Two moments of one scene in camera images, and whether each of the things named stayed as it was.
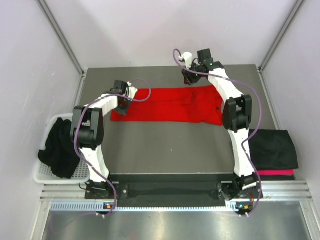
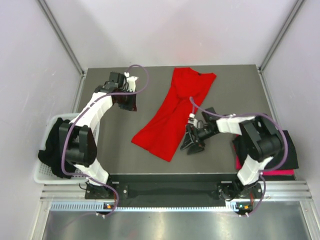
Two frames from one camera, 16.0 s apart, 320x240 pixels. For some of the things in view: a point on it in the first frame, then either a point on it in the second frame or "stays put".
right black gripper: (187, 78) to (195, 148)
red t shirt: (196, 104) to (164, 135)
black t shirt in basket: (60, 152) stays put
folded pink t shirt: (265, 172) stays put
